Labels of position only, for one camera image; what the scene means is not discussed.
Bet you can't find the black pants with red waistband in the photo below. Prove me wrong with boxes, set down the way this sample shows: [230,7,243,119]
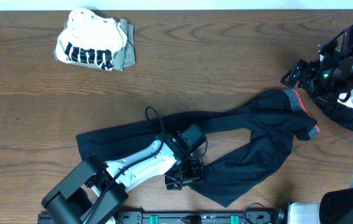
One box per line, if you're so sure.
[76,89,320,207]

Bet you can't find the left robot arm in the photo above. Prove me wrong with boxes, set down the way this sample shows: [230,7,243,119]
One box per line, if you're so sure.
[41,124,208,224]

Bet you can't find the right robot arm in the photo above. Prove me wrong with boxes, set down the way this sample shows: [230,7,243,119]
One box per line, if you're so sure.
[275,25,353,223]

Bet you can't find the black and white garment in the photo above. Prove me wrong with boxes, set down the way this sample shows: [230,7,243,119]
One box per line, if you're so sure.
[311,93,353,131]

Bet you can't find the white shirt with black print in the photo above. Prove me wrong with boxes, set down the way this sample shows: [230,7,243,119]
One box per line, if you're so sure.
[57,8,127,70]

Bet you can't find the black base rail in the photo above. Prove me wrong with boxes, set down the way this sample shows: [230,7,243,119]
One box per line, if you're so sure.
[37,202,289,224]

